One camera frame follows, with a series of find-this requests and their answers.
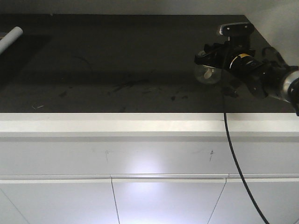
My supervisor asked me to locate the white paper roll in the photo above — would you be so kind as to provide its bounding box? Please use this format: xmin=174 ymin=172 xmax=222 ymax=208
xmin=0 ymin=27 xmax=23 ymax=54

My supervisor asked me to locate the black camera cable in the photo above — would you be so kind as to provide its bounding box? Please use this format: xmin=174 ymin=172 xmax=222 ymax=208
xmin=219 ymin=70 xmax=271 ymax=224

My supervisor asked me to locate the glass jar with cream lid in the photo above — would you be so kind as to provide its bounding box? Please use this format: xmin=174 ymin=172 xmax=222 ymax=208
xmin=194 ymin=63 xmax=221 ymax=85

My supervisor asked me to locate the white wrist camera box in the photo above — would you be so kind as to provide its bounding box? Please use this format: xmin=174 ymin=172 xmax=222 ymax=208
xmin=217 ymin=22 xmax=255 ymax=48

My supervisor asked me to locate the white fume hood base cabinet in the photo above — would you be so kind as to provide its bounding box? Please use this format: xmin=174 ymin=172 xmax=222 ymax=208
xmin=0 ymin=113 xmax=299 ymax=224

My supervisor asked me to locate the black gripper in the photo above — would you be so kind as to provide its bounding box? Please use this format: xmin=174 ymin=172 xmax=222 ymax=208
xmin=194 ymin=40 xmax=255 ymax=70

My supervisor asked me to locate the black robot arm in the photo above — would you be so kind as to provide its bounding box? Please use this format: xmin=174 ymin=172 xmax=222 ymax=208
xmin=194 ymin=41 xmax=299 ymax=113

